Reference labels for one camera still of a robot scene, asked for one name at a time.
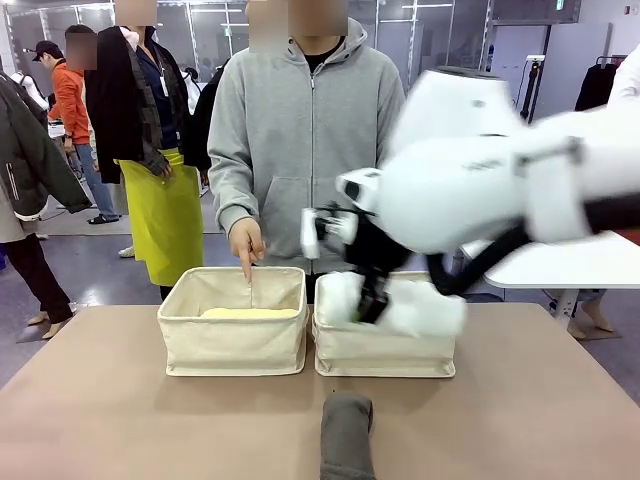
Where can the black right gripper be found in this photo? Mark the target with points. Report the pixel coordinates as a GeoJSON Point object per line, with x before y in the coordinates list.
{"type": "Point", "coordinates": [377, 250]}

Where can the white towel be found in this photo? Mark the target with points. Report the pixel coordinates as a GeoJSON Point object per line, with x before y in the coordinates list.
{"type": "Point", "coordinates": [425, 310]}

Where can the yellow towel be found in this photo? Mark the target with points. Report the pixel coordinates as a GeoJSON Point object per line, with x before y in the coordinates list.
{"type": "Point", "coordinates": [250, 313]}

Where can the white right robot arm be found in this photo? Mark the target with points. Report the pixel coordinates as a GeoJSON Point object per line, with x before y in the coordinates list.
{"type": "Point", "coordinates": [475, 165]}

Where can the person's right forearm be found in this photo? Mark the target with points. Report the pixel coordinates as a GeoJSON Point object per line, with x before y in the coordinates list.
{"type": "Point", "coordinates": [232, 195]}

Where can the person's right hand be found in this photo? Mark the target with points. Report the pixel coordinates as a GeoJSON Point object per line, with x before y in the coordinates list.
{"type": "Point", "coordinates": [247, 240]}

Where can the beige fabric basket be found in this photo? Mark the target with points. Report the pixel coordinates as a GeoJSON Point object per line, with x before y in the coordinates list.
{"type": "Point", "coordinates": [385, 352]}
{"type": "Point", "coordinates": [235, 345]}

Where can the rolled grey towel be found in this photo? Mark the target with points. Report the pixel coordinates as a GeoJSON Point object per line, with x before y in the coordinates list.
{"type": "Point", "coordinates": [347, 435]}

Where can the person in grey hoodie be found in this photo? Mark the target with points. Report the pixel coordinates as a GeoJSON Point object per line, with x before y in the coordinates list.
{"type": "Point", "coordinates": [300, 140]}

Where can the white table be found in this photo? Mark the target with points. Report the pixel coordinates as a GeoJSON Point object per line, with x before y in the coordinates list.
{"type": "Point", "coordinates": [575, 265]}

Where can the bare mannequin feet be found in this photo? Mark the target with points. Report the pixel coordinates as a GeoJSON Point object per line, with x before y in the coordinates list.
{"type": "Point", "coordinates": [592, 312]}

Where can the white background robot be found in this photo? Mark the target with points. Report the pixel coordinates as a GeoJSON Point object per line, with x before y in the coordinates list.
{"type": "Point", "coordinates": [192, 82]}

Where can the hanging black garment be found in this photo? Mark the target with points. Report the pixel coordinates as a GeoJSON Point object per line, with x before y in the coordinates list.
{"type": "Point", "coordinates": [595, 87]}

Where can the person in black jacket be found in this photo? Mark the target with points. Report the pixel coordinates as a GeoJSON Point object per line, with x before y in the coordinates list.
{"type": "Point", "coordinates": [130, 100]}

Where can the person in white shirt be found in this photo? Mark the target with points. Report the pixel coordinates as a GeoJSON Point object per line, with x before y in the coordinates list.
{"type": "Point", "coordinates": [627, 80]}

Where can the person in orange jacket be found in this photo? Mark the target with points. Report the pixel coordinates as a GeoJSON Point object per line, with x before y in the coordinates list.
{"type": "Point", "coordinates": [70, 110]}

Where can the person in dark green coat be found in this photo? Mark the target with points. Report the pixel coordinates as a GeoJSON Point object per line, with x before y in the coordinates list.
{"type": "Point", "coordinates": [25, 165]}

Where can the man with black cap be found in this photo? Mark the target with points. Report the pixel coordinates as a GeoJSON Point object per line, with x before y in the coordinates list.
{"type": "Point", "coordinates": [46, 52]}

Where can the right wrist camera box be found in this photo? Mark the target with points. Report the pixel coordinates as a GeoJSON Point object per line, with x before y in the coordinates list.
{"type": "Point", "coordinates": [311, 235]}

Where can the black camera stand pole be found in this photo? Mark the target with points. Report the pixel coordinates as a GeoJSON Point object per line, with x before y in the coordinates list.
{"type": "Point", "coordinates": [529, 85]}

